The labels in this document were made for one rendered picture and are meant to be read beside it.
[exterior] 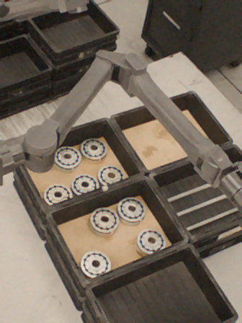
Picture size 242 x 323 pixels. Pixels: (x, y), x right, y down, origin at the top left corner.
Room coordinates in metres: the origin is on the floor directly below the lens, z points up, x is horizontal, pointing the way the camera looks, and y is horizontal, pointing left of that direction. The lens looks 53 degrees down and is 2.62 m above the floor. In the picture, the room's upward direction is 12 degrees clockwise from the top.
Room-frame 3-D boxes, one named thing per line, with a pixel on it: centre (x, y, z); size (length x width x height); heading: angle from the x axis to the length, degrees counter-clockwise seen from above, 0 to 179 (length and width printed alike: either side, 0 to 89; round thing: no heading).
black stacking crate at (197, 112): (1.56, -0.22, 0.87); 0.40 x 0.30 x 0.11; 127
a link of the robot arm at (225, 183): (0.93, -0.33, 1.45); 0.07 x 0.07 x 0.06; 43
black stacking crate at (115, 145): (1.32, 0.10, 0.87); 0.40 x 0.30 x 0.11; 127
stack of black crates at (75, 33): (2.45, 0.30, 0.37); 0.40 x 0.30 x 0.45; 133
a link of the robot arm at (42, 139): (1.09, 0.08, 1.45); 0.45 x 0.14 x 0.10; 162
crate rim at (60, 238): (1.08, -0.08, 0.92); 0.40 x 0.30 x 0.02; 127
